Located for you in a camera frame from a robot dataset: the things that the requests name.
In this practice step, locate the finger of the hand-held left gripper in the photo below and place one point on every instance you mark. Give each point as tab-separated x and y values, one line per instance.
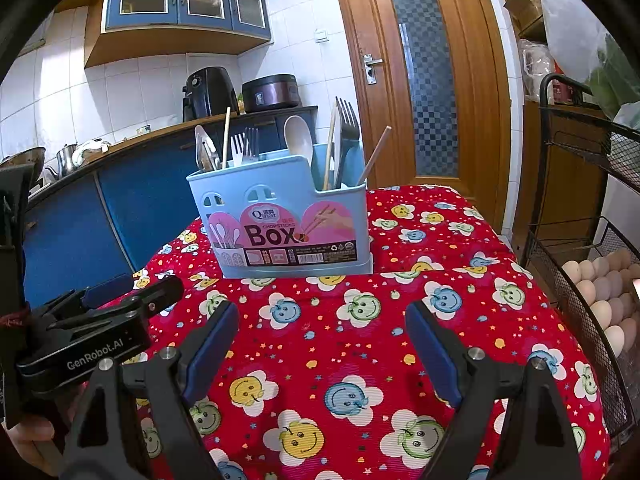
102	295
155	297

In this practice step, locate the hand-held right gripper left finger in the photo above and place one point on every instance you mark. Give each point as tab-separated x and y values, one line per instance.
210	355

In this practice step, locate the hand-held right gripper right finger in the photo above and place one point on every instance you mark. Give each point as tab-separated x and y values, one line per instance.
432	355

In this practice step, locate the light blue utensil box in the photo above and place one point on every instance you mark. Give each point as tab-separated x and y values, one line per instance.
280	190

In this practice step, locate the beige plastic fork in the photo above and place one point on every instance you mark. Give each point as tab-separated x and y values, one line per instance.
237	154

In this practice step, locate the wooden chopstick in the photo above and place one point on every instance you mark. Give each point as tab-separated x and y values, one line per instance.
330	145
226	135
375	155

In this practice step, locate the small steel fork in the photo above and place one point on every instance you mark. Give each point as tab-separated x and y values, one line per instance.
252	140

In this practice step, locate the beige plastic spoon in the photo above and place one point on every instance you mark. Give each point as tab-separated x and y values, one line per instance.
297	132

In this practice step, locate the large steel fork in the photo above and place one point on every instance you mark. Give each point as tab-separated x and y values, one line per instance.
354	132
345	117

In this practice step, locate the person's left hand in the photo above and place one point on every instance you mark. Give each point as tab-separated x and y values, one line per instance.
32	440

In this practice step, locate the red printed tablecloth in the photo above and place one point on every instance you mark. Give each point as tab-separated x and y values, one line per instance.
350	350

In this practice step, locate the blue kitchen counter cabinet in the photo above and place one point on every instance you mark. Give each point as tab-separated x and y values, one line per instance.
125	200

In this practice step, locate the steel kettle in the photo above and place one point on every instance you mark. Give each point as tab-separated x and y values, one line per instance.
64	160

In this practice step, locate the white cloth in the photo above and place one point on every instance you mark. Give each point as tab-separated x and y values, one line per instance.
95	151

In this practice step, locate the metal wok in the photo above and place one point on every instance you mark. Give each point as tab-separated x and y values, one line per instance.
22	157

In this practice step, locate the pile of eggs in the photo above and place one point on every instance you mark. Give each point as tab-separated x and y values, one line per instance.
605	290

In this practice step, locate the black air fryer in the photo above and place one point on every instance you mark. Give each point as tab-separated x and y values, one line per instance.
207	95

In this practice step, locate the wooden shelf unit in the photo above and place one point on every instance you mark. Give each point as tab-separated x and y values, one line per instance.
565	175

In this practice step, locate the wooden door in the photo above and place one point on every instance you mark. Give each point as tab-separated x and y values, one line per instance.
380	135

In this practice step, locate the dark rice cooker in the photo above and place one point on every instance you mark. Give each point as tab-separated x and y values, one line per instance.
270	94

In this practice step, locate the green leafy vegetables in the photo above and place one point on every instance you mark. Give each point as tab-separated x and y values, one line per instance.
615	80

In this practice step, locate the cardboard box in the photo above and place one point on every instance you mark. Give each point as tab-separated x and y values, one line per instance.
522	12

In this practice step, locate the white plastic bag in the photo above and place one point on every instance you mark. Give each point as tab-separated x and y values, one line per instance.
570	25

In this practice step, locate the blue wall cabinet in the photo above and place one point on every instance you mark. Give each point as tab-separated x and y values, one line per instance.
150	15

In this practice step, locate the white light switch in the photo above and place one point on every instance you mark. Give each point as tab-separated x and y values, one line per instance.
320	36

